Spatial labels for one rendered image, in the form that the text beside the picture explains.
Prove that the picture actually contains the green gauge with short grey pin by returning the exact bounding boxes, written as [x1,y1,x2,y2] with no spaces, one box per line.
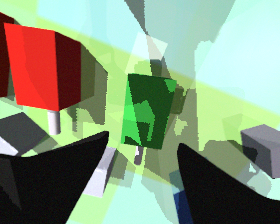
[121,73,177,166]

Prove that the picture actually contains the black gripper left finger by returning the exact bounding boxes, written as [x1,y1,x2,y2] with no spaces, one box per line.
[0,131,109,224]

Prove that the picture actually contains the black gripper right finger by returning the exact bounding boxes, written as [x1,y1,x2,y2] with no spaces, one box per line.
[177,143,280,224]

